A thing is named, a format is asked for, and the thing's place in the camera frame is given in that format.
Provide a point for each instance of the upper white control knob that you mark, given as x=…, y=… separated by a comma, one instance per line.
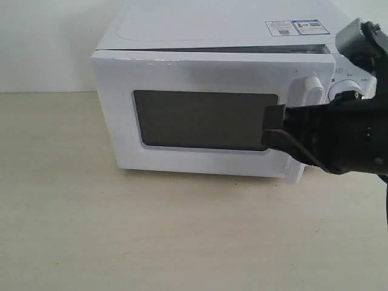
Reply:
x=344, y=86

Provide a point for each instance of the blue white label sticker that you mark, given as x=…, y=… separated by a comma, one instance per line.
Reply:
x=307, y=27

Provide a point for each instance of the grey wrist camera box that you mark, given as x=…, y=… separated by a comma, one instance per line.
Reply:
x=351, y=43

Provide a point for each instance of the white microwave door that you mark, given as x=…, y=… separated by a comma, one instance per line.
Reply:
x=198, y=112

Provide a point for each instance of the white microwave oven body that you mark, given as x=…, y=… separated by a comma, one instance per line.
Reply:
x=167, y=25

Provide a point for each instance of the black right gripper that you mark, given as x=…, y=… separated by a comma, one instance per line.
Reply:
x=346, y=135

